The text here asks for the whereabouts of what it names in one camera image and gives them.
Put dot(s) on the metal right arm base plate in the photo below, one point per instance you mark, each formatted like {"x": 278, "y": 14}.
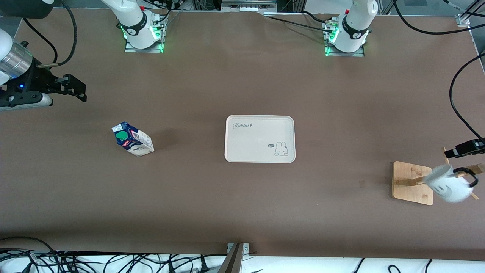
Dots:
{"x": 151, "y": 50}

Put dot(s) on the cream rabbit print tray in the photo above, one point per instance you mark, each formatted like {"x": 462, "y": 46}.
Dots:
{"x": 257, "y": 136}

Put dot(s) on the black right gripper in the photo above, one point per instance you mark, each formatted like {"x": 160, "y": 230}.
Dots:
{"x": 38, "y": 79}

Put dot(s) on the aluminium camera bracket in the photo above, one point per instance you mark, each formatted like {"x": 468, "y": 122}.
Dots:
{"x": 235, "y": 261}

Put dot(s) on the wooden cup rack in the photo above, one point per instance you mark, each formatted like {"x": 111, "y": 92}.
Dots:
{"x": 407, "y": 185}

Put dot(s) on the grey power strip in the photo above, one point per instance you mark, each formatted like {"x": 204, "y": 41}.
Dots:
{"x": 246, "y": 7}

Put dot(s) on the blue milk carton green cap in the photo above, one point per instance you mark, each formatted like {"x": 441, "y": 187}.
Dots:
{"x": 140, "y": 144}

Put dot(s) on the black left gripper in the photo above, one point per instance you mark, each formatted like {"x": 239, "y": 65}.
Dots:
{"x": 465, "y": 148}

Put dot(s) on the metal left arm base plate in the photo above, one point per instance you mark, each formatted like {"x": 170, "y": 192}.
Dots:
{"x": 358, "y": 54}

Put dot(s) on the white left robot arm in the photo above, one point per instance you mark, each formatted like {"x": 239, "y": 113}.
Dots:
{"x": 356, "y": 22}

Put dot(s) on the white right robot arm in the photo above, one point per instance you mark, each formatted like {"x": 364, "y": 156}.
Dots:
{"x": 132, "y": 15}

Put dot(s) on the aluminium frame profile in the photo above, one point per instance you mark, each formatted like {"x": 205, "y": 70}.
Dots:
{"x": 464, "y": 18}

